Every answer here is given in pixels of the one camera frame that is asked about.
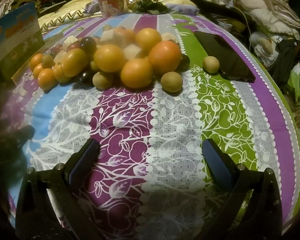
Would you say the dark green leafy bundle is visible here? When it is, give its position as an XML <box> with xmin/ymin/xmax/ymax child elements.
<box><xmin>132</xmin><ymin>0</ymin><xmax>170</xmax><ymax>15</ymax></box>

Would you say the pale speckled cube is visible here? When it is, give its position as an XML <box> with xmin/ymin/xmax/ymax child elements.
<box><xmin>124</xmin><ymin>44</ymin><xmax>142</xmax><ymax>59</ymax></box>
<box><xmin>101</xmin><ymin>29</ymin><xmax>120</xmax><ymax>43</ymax></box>
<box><xmin>62</xmin><ymin>35</ymin><xmax>78</xmax><ymax>46</ymax></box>

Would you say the large orange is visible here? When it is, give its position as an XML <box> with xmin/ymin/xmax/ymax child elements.
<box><xmin>134</xmin><ymin>28</ymin><xmax>162</xmax><ymax>53</ymax></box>
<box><xmin>94</xmin><ymin>44</ymin><xmax>127</xmax><ymax>73</ymax></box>

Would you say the green plastic bag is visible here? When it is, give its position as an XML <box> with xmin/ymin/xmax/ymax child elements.
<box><xmin>287</xmin><ymin>62</ymin><xmax>300</xmax><ymax>103</ymax></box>

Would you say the dark clothing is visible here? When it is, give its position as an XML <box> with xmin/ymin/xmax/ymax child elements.
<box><xmin>272</xmin><ymin>39</ymin><xmax>300</xmax><ymax>85</ymax></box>

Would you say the red plum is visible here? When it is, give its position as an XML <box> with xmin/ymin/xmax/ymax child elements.
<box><xmin>66</xmin><ymin>42</ymin><xmax>81</xmax><ymax>53</ymax></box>

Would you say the white charger cable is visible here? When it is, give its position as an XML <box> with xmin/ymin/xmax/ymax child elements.
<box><xmin>230</xmin><ymin>5</ymin><xmax>253</xmax><ymax>53</ymax></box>

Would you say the cream quilt zigzag trim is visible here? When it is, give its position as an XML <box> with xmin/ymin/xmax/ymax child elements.
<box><xmin>37</xmin><ymin>0</ymin><xmax>195</xmax><ymax>33</ymax></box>

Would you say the dark plum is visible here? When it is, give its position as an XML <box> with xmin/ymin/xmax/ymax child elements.
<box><xmin>77</xmin><ymin>71</ymin><xmax>95</xmax><ymax>85</ymax></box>
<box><xmin>79</xmin><ymin>37</ymin><xmax>97</xmax><ymax>54</ymax></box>

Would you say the pile of oranges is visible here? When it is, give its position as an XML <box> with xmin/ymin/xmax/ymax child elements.
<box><xmin>29</xmin><ymin>27</ymin><xmax>182</xmax><ymax>92</ymax></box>

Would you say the floral striped bed sheet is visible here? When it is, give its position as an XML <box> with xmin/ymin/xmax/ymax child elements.
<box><xmin>0</xmin><ymin>12</ymin><xmax>300</xmax><ymax>240</ymax></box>

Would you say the blue cardboard box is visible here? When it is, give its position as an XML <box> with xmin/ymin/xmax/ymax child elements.
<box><xmin>0</xmin><ymin>1</ymin><xmax>46</xmax><ymax>80</ymax></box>

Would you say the purple tissue pack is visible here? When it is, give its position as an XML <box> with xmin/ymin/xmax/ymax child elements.
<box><xmin>169</xmin><ymin>5</ymin><xmax>200</xmax><ymax>15</ymax></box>

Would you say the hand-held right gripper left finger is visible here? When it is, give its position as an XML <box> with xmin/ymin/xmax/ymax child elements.
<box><xmin>15</xmin><ymin>139</ymin><xmax>100</xmax><ymax>240</ymax></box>

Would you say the black side table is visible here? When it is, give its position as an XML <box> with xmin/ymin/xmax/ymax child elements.
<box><xmin>187</xmin><ymin>0</ymin><xmax>255</xmax><ymax>32</ymax></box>

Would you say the pink printed carton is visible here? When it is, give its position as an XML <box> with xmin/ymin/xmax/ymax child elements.
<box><xmin>97</xmin><ymin>0</ymin><xmax>127</xmax><ymax>18</ymax></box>

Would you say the purple printed pack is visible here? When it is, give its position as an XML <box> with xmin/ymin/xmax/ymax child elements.
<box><xmin>86</xmin><ymin>1</ymin><xmax>100</xmax><ymax>13</ymax></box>

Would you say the small orange tangerine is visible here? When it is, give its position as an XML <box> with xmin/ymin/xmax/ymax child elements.
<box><xmin>37</xmin><ymin>68</ymin><xmax>57</xmax><ymax>91</ymax></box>

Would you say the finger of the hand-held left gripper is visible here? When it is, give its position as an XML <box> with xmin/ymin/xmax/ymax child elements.
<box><xmin>0</xmin><ymin>125</ymin><xmax>36</xmax><ymax>150</ymax></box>

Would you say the white fluffy blanket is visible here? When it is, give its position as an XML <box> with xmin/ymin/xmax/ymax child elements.
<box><xmin>234</xmin><ymin>0</ymin><xmax>300</xmax><ymax>34</ymax></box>

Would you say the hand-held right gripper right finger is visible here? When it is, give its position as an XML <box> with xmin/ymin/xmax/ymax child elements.
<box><xmin>197</xmin><ymin>138</ymin><xmax>283</xmax><ymax>240</ymax></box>

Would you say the pale peach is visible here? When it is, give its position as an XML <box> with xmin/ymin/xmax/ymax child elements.
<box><xmin>115</xmin><ymin>27</ymin><xmax>135</xmax><ymax>43</ymax></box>

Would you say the black smartphone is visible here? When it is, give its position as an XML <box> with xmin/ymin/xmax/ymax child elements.
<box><xmin>195</xmin><ymin>31</ymin><xmax>256</xmax><ymax>82</ymax></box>

